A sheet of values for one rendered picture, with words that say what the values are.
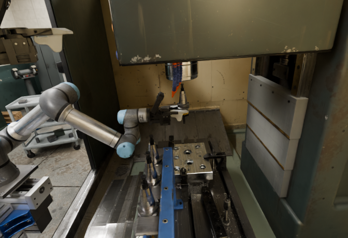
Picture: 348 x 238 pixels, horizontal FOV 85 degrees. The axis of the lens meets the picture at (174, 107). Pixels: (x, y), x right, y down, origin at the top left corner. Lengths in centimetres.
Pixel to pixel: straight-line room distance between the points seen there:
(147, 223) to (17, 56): 53
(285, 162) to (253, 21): 63
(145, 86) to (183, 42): 145
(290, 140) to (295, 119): 10
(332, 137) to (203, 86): 138
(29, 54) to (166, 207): 53
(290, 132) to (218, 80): 124
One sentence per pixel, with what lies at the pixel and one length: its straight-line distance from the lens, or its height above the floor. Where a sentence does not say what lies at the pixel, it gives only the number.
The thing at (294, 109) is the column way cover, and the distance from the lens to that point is 88.
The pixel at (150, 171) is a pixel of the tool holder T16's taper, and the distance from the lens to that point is 66.
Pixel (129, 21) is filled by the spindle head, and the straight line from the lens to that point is 60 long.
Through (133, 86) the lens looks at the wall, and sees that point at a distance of 203.
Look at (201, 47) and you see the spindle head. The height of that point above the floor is 164.
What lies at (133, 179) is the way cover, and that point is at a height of 71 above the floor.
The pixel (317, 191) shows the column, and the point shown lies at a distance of 100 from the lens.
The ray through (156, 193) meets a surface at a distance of 66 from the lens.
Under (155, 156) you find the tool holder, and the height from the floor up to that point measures 124.
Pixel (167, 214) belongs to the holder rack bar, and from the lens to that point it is 59.
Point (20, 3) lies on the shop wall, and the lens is 681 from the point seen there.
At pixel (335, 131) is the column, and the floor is 133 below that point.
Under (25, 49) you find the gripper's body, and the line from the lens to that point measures 60.
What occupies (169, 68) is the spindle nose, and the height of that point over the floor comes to 153.
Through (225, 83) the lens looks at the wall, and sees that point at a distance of 206.
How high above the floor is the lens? 168
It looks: 22 degrees down
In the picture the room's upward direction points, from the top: 4 degrees counter-clockwise
